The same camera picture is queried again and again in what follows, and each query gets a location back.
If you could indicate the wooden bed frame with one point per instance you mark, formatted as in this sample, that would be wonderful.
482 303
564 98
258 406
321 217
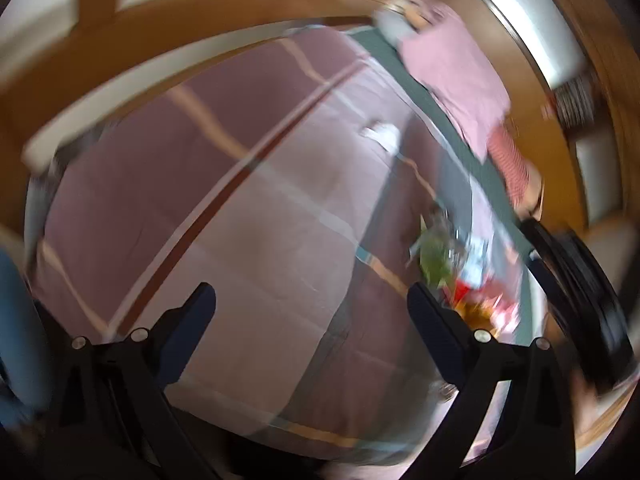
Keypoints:
106 41

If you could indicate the grey bolster pillow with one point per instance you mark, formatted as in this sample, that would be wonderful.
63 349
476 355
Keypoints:
393 26

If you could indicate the white crumpled tissue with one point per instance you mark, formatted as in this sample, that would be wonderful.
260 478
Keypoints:
386 135

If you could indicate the red packet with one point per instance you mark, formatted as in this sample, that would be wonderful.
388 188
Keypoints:
465 296

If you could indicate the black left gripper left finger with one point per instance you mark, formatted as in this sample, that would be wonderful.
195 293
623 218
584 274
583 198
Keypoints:
127 428

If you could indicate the gold foil snack bag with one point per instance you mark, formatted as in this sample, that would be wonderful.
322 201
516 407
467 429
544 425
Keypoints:
496 321

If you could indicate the blue jeans leg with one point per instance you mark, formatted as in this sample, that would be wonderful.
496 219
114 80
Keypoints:
25 366

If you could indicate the wooden wardrobe cabinet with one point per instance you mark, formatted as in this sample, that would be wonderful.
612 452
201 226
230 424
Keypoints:
573 79

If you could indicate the green bed sheet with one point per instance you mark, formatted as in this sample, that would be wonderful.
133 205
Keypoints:
394 224

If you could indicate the red white striped plush doll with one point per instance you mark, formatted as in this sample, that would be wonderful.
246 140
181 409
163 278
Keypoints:
523 181

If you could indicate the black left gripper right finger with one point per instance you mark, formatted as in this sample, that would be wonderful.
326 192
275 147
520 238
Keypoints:
534 435

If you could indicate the pink pillow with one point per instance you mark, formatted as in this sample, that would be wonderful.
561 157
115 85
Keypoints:
444 57

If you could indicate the plaid pink purple duvet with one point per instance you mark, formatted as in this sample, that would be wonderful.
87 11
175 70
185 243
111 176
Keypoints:
253 177

